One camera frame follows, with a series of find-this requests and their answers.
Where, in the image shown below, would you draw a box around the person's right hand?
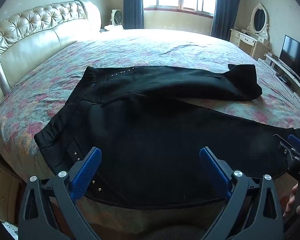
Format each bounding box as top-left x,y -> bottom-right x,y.
283,183 -> 300,218

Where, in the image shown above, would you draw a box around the dark blue curtain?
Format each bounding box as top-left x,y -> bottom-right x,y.
210,0 -> 244,40
123,0 -> 144,30

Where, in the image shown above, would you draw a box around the white oval vanity mirror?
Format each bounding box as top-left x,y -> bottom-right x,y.
247,3 -> 269,34

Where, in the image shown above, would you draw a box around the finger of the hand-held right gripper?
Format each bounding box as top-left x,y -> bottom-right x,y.
288,134 -> 300,157
273,134 -> 294,155

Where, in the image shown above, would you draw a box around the white desk fan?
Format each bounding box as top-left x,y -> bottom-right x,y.
112,9 -> 123,27

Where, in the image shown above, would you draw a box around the cream dressing table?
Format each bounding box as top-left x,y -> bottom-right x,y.
230,28 -> 270,58

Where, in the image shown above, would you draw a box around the floral bedspread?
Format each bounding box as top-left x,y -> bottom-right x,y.
0,29 -> 300,230

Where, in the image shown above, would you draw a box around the black pants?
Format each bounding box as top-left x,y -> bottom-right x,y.
34,64 -> 300,209

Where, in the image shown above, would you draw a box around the black flat television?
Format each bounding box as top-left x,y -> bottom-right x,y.
279,35 -> 300,85

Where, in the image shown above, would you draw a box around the white television stand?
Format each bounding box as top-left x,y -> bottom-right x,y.
257,52 -> 300,105

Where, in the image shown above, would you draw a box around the cream tufted leather headboard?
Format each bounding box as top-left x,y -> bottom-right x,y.
0,0 -> 102,120

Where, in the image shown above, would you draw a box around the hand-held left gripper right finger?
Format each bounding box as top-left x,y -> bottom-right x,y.
199,146 -> 283,240

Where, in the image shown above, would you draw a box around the brown wooden cabinet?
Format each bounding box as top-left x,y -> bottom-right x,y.
0,147 -> 25,227

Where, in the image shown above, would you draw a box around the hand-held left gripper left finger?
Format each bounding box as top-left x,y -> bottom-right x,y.
18,147 -> 102,240

